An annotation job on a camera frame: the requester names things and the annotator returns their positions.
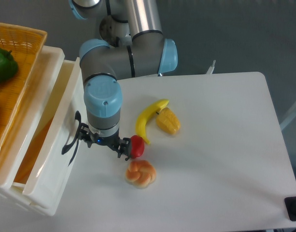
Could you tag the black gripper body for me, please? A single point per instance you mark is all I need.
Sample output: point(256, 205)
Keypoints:
point(104, 138)

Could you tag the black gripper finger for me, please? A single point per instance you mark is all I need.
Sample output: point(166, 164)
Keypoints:
point(122, 147)
point(85, 135)

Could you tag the white top drawer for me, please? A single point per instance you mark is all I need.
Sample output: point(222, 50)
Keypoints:
point(46, 183)

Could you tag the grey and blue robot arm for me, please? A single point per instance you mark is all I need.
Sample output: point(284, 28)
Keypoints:
point(139, 51)

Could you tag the white drawer cabinet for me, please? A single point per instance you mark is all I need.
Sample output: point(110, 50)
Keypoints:
point(31, 108)

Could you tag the red toy bell pepper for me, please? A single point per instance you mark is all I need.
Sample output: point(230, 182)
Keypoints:
point(134, 147)

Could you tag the yellow toy banana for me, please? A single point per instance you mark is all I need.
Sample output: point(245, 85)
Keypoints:
point(147, 114)

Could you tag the braided toy bread roll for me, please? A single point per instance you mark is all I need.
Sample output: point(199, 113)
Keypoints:
point(140, 173)

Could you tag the long orange toy carrot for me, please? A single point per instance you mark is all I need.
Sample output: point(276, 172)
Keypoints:
point(32, 153)

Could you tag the yellow toy corn cob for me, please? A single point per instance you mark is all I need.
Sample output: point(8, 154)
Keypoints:
point(168, 122)

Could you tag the green toy bell pepper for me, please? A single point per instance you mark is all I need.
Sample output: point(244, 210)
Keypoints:
point(8, 65)

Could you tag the orange wicker basket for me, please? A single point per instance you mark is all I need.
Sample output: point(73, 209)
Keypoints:
point(25, 44)

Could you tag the black device at table edge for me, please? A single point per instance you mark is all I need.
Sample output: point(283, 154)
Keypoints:
point(290, 203)

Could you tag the white chair frame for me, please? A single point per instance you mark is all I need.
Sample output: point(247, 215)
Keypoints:
point(289, 116)

